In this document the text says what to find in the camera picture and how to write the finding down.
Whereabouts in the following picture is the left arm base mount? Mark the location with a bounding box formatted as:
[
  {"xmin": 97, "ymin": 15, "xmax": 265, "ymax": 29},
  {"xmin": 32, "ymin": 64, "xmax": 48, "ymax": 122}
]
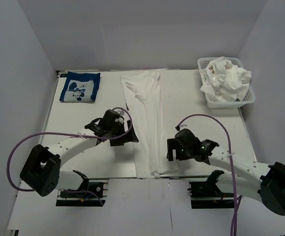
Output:
[{"xmin": 56, "ymin": 179, "xmax": 109, "ymax": 207}]

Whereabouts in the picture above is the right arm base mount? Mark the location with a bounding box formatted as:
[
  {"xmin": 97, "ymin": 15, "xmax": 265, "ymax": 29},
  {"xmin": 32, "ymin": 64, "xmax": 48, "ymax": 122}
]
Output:
[{"xmin": 187, "ymin": 181, "xmax": 234, "ymax": 209}]

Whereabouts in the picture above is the white t-shirt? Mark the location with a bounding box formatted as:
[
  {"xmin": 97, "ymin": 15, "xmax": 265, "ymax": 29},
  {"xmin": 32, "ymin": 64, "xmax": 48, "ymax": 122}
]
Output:
[{"xmin": 120, "ymin": 70, "xmax": 178, "ymax": 178}]

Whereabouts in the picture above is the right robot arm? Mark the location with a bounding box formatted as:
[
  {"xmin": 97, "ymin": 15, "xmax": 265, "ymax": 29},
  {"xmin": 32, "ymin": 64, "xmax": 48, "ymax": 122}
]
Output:
[{"xmin": 167, "ymin": 129, "xmax": 285, "ymax": 216}]

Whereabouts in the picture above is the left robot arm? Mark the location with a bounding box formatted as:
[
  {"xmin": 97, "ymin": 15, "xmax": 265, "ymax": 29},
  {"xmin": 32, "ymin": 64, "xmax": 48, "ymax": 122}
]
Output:
[{"xmin": 20, "ymin": 107, "xmax": 139, "ymax": 197}]

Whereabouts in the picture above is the pile of white t-shirts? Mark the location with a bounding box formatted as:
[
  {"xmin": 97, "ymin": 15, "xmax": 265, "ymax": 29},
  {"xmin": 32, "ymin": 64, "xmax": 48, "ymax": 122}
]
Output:
[{"xmin": 199, "ymin": 57, "xmax": 252, "ymax": 102}]

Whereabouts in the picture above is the folded blue printed t-shirt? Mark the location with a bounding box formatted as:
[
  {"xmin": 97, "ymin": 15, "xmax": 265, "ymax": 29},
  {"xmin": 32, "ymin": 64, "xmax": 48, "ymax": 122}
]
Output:
[{"xmin": 59, "ymin": 71, "xmax": 100, "ymax": 103}]

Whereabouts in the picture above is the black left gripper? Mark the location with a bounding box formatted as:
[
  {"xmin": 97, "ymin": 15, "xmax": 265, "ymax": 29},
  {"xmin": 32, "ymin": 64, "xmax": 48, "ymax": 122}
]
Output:
[{"xmin": 108, "ymin": 119, "xmax": 138, "ymax": 146}]

